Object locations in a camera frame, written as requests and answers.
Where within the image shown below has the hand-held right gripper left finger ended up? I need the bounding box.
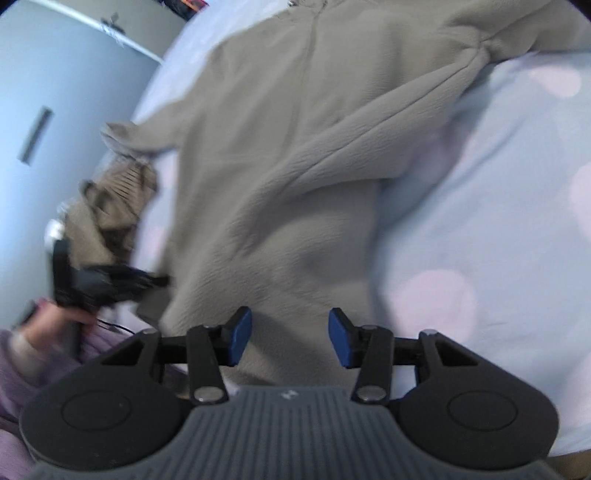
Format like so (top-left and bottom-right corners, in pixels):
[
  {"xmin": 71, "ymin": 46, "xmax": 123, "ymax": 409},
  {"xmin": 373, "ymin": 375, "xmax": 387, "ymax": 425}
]
[{"xmin": 95, "ymin": 307, "xmax": 253, "ymax": 407}]

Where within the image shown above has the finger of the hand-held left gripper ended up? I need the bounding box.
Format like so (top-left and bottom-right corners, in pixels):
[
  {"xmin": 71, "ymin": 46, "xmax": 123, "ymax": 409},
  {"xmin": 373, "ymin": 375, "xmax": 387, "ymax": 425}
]
[{"xmin": 106, "ymin": 264, "xmax": 172, "ymax": 305}]

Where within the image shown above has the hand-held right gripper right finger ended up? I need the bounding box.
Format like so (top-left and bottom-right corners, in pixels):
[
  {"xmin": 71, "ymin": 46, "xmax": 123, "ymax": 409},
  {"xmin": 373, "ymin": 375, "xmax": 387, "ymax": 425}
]
[{"xmin": 328, "ymin": 308, "xmax": 485, "ymax": 407}]

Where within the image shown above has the beige fleece jacket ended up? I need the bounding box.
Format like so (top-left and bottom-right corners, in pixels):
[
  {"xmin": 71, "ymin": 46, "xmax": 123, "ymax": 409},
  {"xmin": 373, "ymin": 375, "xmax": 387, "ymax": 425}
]
[{"xmin": 102, "ymin": 0, "xmax": 591, "ymax": 388}]

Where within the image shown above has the person's left hand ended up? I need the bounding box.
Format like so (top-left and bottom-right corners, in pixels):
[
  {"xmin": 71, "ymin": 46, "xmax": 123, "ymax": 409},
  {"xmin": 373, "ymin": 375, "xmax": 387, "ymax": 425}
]
[{"xmin": 14, "ymin": 299, "xmax": 98, "ymax": 344}]

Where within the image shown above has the brown striped garment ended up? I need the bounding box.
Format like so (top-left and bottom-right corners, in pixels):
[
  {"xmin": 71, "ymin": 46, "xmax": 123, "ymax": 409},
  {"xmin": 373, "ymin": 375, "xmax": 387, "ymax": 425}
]
[{"xmin": 81, "ymin": 159, "xmax": 160, "ymax": 264}]

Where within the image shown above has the grey pink-dotted bed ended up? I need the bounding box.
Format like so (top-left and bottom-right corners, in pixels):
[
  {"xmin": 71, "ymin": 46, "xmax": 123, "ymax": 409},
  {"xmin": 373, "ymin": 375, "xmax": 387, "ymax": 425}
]
[{"xmin": 131, "ymin": 0, "xmax": 591, "ymax": 462}]

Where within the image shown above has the cream door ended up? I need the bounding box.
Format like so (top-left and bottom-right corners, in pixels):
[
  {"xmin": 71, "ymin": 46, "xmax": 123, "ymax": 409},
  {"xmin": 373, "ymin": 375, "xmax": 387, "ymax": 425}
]
[{"xmin": 44, "ymin": 0, "xmax": 164, "ymax": 63}]

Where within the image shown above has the orange container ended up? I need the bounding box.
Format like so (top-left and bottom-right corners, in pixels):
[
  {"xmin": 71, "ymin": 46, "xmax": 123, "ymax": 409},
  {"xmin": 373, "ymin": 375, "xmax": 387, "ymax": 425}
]
[{"xmin": 168, "ymin": 0, "xmax": 208, "ymax": 17}]

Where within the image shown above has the grey wall plate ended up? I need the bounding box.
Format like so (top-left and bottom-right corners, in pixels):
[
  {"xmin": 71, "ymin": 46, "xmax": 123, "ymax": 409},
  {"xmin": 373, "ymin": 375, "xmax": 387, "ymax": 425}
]
[{"xmin": 17, "ymin": 106, "xmax": 55, "ymax": 163}]

